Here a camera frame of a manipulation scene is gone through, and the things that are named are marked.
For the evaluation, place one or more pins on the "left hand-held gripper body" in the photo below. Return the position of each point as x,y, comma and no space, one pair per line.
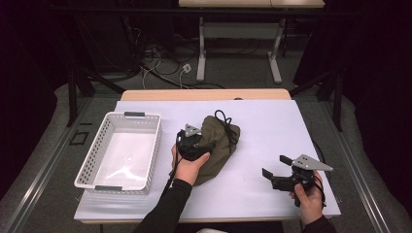
189,145

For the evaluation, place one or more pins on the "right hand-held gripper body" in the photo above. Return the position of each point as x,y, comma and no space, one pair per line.
301,176

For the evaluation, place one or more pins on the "white perforated plastic basket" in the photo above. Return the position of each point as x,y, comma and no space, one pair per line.
97,152

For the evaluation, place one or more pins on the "person's left hand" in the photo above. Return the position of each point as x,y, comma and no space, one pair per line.
188,170

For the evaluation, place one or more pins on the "person's right hand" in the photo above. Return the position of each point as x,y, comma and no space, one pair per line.
309,204

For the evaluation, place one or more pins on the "white table cover sheet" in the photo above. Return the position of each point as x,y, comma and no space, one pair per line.
265,129

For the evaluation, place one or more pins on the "white power adapter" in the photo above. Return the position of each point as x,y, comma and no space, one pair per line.
187,68

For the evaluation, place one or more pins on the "black metal stand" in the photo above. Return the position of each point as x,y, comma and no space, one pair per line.
338,97
72,97

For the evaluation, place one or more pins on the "white-framed desk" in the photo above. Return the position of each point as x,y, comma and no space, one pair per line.
201,48

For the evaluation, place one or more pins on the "dark curtain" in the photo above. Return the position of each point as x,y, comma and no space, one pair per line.
385,97
22,97

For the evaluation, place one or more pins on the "metal floor rail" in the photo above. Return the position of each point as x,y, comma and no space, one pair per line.
42,174
359,174

